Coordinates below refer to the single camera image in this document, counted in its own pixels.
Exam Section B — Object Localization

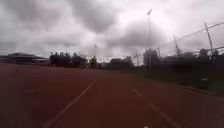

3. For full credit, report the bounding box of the low long building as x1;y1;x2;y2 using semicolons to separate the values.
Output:
0;52;51;66

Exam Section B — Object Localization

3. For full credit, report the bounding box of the dark clump of trees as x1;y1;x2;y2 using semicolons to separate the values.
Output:
49;51;98;69

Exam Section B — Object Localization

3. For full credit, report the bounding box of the wire fence with posts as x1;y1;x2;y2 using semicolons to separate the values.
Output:
156;21;224;88

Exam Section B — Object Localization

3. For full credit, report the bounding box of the tall floodlight pole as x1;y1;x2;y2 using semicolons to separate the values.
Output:
146;8;154;70

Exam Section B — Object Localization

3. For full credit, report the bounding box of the red running track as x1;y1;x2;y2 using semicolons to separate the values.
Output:
0;63;224;128

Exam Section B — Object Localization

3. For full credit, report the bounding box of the grass strip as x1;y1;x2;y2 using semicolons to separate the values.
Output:
129;66;224;96

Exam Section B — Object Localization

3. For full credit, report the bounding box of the row of distant trees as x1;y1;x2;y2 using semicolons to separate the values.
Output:
105;47;162;70

